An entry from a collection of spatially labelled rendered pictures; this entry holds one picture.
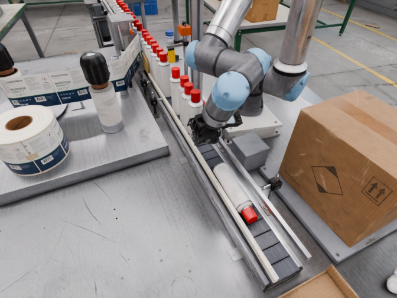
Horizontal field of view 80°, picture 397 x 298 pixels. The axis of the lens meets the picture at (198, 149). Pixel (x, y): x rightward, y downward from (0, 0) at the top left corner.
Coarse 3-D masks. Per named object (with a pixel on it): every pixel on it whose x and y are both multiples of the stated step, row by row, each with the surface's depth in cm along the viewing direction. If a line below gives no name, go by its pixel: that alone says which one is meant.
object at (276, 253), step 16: (208, 144) 90; (208, 160) 84; (208, 176) 79; (256, 208) 70; (256, 224) 66; (256, 240) 63; (272, 240) 63; (256, 256) 60; (272, 256) 60; (288, 272) 57
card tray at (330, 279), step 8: (328, 272) 61; (336, 272) 59; (312, 280) 60; (320, 280) 60; (328, 280) 60; (336, 280) 59; (344, 280) 57; (296, 288) 59; (304, 288) 59; (312, 288) 59; (320, 288) 59; (328, 288) 59; (336, 288) 59; (344, 288) 58; (280, 296) 58; (288, 296) 58; (296, 296) 58; (304, 296) 58; (312, 296) 58; (320, 296) 58; (328, 296) 58; (336, 296) 58; (344, 296) 58; (352, 296) 56
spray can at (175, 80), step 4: (172, 68) 90; (176, 68) 90; (172, 72) 90; (176, 72) 89; (172, 76) 91; (176, 76) 91; (172, 80) 92; (176, 80) 91; (172, 84) 92; (176, 84) 92; (172, 88) 94; (176, 88) 93; (172, 92) 95; (176, 92) 94; (172, 96) 97; (176, 96) 96; (172, 100) 98; (176, 100) 97; (172, 104) 100; (176, 104) 98; (176, 108) 100; (176, 112) 101
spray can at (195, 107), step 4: (192, 92) 78; (196, 92) 78; (200, 92) 78; (192, 96) 78; (196, 96) 78; (200, 96) 79; (192, 100) 79; (196, 100) 79; (200, 100) 80; (188, 104) 81; (192, 104) 80; (196, 104) 79; (200, 104) 80; (188, 108) 82; (192, 108) 80; (196, 108) 80; (200, 108) 81; (188, 112) 83; (192, 112) 81; (196, 112) 81; (200, 112) 82; (188, 116) 85; (192, 116) 83; (192, 136) 89; (192, 140) 91
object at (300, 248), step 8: (224, 144) 78; (232, 160) 74; (240, 168) 70; (248, 176) 68; (256, 184) 66; (256, 192) 65; (264, 200) 62; (272, 208) 61; (280, 216) 59; (280, 224) 58; (288, 232) 56; (296, 240) 55; (304, 248) 53; (304, 256) 53
